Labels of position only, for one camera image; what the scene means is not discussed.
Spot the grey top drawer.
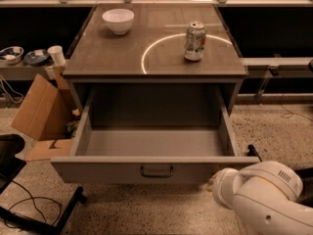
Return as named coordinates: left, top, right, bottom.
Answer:
left=51, top=83, right=258, bottom=184

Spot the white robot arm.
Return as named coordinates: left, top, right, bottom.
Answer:
left=212, top=161, right=313, bottom=235

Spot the grey drawer cabinet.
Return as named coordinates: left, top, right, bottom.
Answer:
left=64, top=3, right=247, bottom=109

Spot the crumpled soda can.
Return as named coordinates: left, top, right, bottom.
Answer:
left=184, top=21, right=206, bottom=62

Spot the white ceramic bowl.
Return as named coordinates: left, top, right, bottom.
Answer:
left=102, top=9, right=135, bottom=34

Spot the brown cardboard box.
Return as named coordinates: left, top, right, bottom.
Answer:
left=11, top=67, right=77, bottom=162

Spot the white paper cup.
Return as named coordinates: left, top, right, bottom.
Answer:
left=48, top=45, right=66, bottom=67

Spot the blue patterned bowl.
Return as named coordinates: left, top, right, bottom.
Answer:
left=23, top=49, right=50, bottom=67

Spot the low grey shelf left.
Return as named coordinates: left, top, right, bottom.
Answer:
left=0, top=61, right=66, bottom=81

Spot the black chair left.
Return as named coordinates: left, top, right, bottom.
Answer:
left=0, top=134, right=87, bottom=235

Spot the grey bowl with items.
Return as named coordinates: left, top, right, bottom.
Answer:
left=0, top=46, right=23, bottom=65

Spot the black floor cable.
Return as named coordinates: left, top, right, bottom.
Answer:
left=2, top=179, right=63, bottom=230

